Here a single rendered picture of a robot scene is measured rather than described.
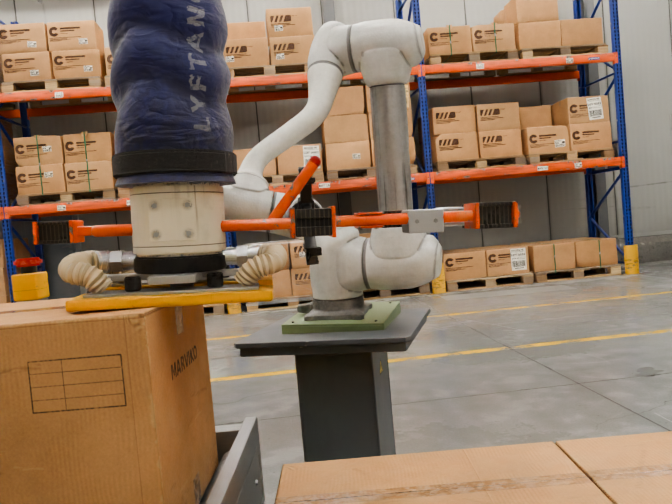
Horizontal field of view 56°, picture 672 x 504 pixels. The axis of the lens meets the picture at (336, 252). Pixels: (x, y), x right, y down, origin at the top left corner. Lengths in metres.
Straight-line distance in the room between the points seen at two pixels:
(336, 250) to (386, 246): 0.15
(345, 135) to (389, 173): 6.68
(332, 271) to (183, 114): 0.86
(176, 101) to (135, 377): 0.46
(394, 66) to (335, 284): 0.63
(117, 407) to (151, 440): 0.07
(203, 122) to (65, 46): 7.91
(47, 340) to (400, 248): 1.03
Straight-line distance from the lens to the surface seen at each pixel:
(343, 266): 1.84
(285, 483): 1.38
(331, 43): 1.84
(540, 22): 9.47
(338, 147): 8.45
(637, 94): 11.38
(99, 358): 1.07
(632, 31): 11.55
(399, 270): 1.81
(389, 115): 1.81
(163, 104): 1.14
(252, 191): 1.52
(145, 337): 1.04
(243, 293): 1.08
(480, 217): 1.25
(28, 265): 1.84
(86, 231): 1.52
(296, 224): 1.18
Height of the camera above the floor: 1.06
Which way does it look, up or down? 3 degrees down
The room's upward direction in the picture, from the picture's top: 5 degrees counter-clockwise
